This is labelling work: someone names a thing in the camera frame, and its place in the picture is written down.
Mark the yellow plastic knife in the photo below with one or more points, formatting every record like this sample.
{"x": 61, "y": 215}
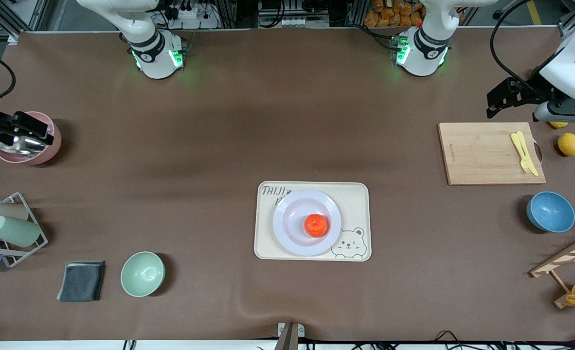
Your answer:
{"x": 534, "y": 170}

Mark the cream bear print tray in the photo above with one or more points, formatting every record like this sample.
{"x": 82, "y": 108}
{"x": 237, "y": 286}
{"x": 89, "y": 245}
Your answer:
{"x": 355, "y": 204}

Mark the white connector box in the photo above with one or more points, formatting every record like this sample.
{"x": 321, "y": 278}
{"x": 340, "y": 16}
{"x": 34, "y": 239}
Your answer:
{"x": 292, "y": 23}

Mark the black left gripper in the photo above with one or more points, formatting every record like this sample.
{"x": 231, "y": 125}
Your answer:
{"x": 533, "y": 92}

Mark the blue bowl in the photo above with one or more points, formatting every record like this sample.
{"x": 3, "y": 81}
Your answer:
{"x": 552, "y": 211}

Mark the wooden cutting board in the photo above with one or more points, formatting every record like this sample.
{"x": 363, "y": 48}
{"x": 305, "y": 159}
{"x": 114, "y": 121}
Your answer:
{"x": 492, "y": 150}

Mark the pink bowl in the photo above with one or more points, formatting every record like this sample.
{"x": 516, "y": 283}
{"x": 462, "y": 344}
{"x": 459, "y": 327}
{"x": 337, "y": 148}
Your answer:
{"x": 49, "y": 153}

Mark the pale green bowl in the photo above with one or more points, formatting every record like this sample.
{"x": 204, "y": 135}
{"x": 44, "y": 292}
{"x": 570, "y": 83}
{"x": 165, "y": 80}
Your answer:
{"x": 142, "y": 274}

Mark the white power strip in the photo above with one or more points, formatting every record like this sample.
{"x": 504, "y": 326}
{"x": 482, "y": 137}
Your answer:
{"x": 195, "y": 22}

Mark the wooden peg rack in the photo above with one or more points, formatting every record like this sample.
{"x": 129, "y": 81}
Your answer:
{"x": 560, "y": 260}

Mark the white round plate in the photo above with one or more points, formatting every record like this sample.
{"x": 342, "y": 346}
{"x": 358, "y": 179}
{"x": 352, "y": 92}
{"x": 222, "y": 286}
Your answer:
{"x": 292, "y": 238}

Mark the dark grey folded cloth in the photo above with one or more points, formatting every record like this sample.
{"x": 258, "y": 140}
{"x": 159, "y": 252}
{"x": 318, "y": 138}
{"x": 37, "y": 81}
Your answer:
{"x": 80, "y": 282}

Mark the beige cup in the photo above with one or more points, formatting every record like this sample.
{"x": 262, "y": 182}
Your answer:
{"x": 0, "y": 212}

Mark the yellow plastic fork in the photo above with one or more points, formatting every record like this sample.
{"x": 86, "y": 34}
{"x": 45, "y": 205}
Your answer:
{"x": 526, "y": 167}

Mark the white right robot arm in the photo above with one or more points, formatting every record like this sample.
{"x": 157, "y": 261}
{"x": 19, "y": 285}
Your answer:
{"x": 158, "y": 68}

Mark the bag of orange buns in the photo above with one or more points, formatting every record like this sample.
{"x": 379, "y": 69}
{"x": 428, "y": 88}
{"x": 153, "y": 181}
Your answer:
{"x": 394, "y": 14}

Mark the aluminium frame profile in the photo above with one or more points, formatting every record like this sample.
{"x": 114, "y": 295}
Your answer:
{"x": 567, "y": 24}
{"x": 25, "y": 19}

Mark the yellow lemon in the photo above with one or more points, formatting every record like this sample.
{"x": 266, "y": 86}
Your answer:
{"x": 559, "y": 125}
{"x": 569, "y": 144}

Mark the metal scoop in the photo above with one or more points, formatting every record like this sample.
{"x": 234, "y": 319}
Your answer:
{"x": 25, "y": 147}

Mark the orange fruit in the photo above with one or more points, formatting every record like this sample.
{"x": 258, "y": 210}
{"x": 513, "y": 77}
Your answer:
{"x": 316, "y": 225}

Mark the pale green cup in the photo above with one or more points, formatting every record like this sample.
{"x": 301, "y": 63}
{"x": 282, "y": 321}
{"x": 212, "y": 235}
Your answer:
{"x": 15, "y": 231}

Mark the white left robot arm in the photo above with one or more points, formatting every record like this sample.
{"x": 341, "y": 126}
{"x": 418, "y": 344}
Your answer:
{"x": 421, "y": 65}

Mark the metal table clamp bracket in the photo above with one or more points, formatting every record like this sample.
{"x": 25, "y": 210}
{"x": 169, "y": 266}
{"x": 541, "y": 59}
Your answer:
{"x": 290, "y": 338}

